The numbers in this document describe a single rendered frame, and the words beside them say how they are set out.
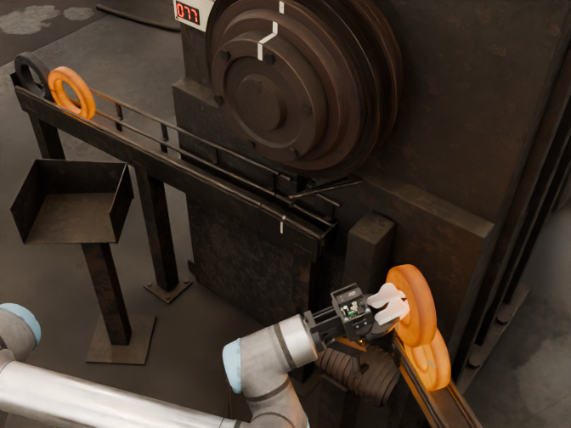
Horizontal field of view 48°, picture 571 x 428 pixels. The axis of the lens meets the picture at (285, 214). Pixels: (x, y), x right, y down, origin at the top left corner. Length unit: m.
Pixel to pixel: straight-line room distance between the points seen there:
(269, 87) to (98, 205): 0.79
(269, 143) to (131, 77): 2.23
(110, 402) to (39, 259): 1.57
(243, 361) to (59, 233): 0.86
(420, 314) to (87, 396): 0.59
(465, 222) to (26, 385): 0.95
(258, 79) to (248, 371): 0.57
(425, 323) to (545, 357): 1.27
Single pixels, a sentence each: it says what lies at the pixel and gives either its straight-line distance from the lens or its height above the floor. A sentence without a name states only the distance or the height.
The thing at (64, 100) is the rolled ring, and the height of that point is 0.65.
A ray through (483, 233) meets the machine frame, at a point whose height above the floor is 0.87.
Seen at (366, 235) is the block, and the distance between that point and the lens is 1.52.
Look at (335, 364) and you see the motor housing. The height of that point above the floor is 0.50.
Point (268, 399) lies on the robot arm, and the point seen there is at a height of 0.84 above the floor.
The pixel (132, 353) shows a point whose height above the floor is 0.01.
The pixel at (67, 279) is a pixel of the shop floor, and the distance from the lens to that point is 2.57.
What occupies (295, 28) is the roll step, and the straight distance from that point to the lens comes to 1.29.
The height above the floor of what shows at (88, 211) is 0.60.
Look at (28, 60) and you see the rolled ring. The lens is 2.32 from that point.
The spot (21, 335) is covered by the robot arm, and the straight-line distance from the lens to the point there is 1.37.
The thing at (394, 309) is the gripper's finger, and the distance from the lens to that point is 1.21.
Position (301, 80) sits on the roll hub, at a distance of 1.25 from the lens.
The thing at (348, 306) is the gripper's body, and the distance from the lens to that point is 1.20.
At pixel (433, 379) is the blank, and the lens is 1.42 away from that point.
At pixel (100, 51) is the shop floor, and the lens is 3.85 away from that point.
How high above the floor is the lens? 1.89
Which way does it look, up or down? 44 degrees down
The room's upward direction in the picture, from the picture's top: 1 degrees clockwise
